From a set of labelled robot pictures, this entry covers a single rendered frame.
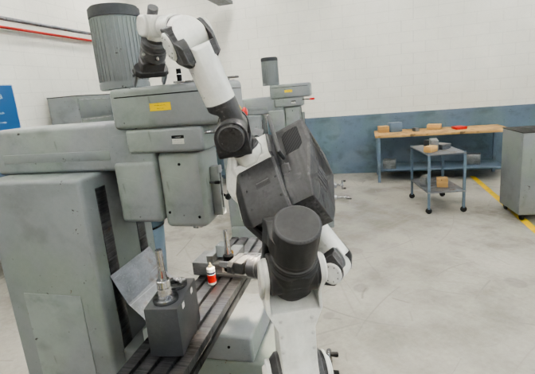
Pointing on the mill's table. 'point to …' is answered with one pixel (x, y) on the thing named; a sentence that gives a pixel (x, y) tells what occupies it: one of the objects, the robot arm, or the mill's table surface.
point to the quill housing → (188, 187)
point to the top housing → (163, 106)
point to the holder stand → (173, 319)
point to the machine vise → (215, 264)
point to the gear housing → (170, 139)
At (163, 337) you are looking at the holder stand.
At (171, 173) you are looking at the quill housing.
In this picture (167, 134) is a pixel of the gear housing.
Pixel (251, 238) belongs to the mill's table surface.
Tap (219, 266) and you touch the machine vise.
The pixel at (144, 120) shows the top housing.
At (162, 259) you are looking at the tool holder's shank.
